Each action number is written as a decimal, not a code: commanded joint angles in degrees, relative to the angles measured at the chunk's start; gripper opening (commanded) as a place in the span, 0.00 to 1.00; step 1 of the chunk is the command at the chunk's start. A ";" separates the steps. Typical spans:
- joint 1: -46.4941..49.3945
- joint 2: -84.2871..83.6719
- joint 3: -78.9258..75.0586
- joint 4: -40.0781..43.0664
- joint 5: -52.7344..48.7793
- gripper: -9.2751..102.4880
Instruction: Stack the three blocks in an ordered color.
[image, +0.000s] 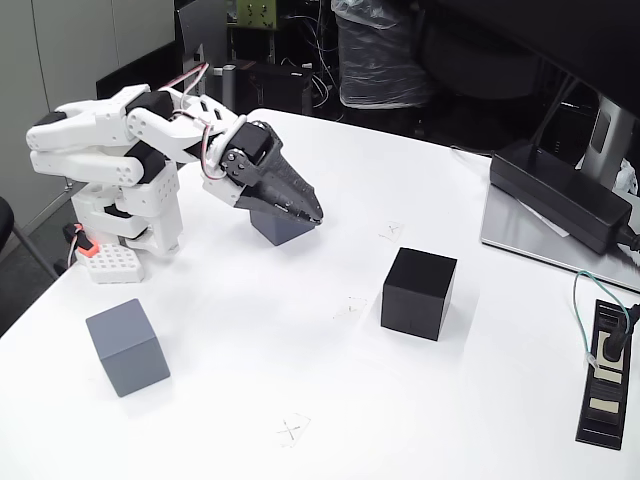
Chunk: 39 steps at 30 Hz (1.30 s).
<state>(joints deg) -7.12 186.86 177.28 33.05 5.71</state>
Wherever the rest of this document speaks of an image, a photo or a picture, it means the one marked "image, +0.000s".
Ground black adapter cable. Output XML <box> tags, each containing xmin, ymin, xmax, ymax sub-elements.
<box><xmin>617</xmin><ymin>224</ymin><xmax>640</xmax><ymax>257</ymax></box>

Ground black power strip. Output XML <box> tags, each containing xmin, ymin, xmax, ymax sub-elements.
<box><xmin>574</xmin><ymin>298</ymin><xmax>640</xmax><ymax>450</ymax></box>

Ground black power plug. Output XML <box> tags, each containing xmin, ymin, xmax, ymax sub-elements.
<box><xmin>597</xmin><ymin>302</ymin><xmax>640</xmax><ymax>364</ymax></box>

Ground black power adapter brick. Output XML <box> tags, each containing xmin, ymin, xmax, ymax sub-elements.
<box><xmin>488</xmin><ymin>145</ymin><xmax>634</xmax><ymax>256</ymax></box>

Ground black monitor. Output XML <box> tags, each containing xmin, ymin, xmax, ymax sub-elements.
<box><xmin>419</xmin><ymin>0</ymin><xmax>640</xmax><ymax>119</ymax></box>

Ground white perforated clamp block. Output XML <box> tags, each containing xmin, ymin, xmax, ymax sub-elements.
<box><xmin>74</xmin><ymin>242</ymin><xmax>147</xmax><ymax>285</ymax></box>

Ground black chair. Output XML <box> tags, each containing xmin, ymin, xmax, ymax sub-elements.
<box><xmin>0</xmin><ymin>195</ymin><xmax>61</xmax><ymax>281</ymax></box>

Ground orange connector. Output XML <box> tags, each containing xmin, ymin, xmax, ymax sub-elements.
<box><xmin>63</xmin><ymin>223</ymin><xmax>99</xmax><ymax>259</ymax></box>

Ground black box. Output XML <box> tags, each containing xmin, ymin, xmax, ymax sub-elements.
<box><xmin>244</xmin><ymin>62</ymin><xmax>316</xmax><ymax>116</ymax></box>

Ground green circuit board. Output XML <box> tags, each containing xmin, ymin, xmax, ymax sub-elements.
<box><xmin>236</xmin><ymin>0</ymin><xmax>278</xmax><ymax>31</ymax></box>

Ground silver post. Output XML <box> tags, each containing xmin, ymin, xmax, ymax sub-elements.
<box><xmin>213</xmin><ymin>63</ymin><xmax>239</xmax><ymax>109</ymax></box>

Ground black cube block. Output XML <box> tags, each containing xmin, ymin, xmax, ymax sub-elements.
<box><xmin>379</xmin><ymin>246</ymin><xmax>459</xmax><ymax>343</ymax></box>

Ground green cable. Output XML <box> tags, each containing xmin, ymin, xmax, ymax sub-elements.
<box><xmin>572</xmin><ymin>269</ymin><xmax>634</xmax><ymax>371</ymax></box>

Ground silver monitor stand neck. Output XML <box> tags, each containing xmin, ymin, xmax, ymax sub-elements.
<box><xmin>574</xmin><ymin>94</ymin><xmax>640</xmax><ymax>189</ymax></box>

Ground grey cube block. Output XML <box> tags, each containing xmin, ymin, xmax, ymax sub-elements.
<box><xmin>84</xmin><ymin>298</ymin><xmax>172</xmax><ymax>399</ymax></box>
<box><xmin>248</xmin><ymin>207</ymin><xmax>317</xmax><ymax>247</ymax></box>

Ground crumpled white plastic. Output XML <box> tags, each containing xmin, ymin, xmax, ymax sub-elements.
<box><xmin>614</xmin><ymin>158</ymin><xmax>640</xmax><ymax>196</ymax></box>

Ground silver monitor stand base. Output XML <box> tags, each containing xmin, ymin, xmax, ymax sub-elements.
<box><xmin>480</xmin><ymin>184</ymin><xmax>640</xmax><ymax>294</ymax></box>

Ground plastic wrapped bundle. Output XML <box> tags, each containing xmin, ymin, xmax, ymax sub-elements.
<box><xmin>329</xmin><ymin>0</ymin><xmax>436</xmax><ymax>109</ymax></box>

